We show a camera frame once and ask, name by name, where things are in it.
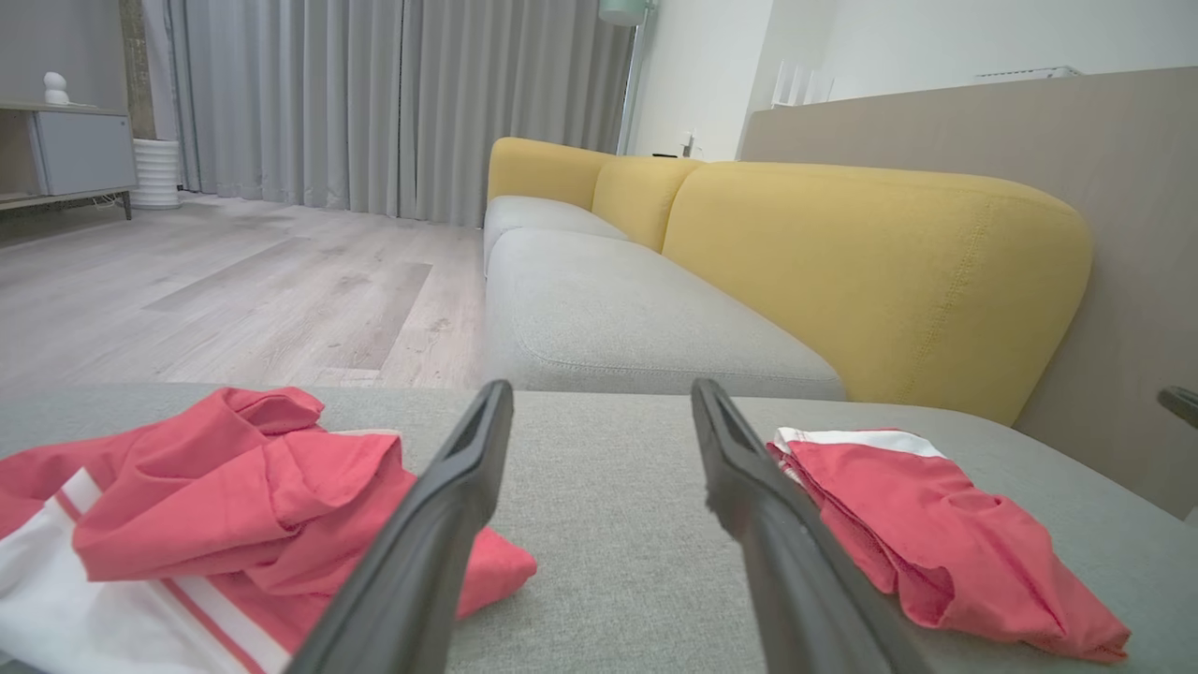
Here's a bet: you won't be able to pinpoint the mint shade floor lamp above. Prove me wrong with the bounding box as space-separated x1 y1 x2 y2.
599 0 658 155

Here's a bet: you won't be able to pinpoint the grey pleated curtain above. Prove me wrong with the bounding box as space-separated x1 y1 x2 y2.
168 0 637 227

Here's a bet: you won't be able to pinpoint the large yellow sofa backrest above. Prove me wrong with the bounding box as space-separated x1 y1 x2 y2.
662 161 1094 427

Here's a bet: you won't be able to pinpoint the grey and mint media cabinet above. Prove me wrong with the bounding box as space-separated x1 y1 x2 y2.
0 101 139 221

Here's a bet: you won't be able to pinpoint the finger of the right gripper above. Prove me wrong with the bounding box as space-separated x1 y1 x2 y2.
1158 386 1198 432

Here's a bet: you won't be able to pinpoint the red and white t-shirt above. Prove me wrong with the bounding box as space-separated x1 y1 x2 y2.
0 387 537 674

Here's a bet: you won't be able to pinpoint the large grey sofa chaise cushion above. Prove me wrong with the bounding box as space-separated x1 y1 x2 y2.
0 382 1198 674

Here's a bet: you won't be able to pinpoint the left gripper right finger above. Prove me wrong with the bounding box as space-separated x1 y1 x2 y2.
691 377 937 674

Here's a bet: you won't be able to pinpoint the white upright ledge items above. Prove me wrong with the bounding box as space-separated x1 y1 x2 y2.
772 61 834 109

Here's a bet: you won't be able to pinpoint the flat white ledge device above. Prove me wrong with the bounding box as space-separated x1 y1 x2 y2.
973 66 1082 85

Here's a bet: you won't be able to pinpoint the white ribbed cylinder appliance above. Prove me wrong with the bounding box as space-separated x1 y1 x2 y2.
131 139 182 211

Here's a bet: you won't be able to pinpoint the red elastic waist shorts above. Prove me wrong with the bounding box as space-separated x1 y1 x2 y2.
767 428 1132 664

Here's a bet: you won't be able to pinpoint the grey sofa seat cushion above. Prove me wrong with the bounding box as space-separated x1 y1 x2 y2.
482 227 846 402
483 195 628 272

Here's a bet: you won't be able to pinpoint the small yellow sofa backrest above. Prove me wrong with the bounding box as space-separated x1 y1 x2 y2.
592 155 703 252

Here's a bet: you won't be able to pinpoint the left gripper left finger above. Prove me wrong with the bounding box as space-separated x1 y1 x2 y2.
285 380 515 674

